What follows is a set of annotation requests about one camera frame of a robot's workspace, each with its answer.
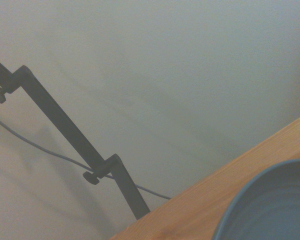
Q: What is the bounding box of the green round plate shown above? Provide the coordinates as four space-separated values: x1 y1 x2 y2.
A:
212 158 300 240

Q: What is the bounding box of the black camera stand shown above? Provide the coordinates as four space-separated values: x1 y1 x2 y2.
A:
0 52 151 221

